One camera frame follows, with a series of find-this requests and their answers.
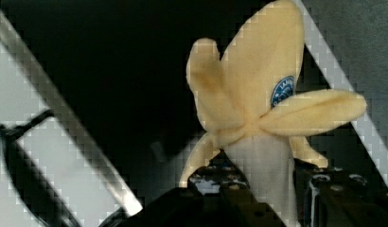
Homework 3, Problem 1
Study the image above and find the plush peeled banana toy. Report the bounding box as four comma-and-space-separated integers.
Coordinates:
180, 0, 366, 227

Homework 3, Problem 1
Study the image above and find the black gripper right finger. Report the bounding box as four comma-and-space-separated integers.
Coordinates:
293, 159, 388, 227

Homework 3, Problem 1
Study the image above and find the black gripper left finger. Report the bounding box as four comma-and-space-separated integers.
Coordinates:
100, 151, 286, 227

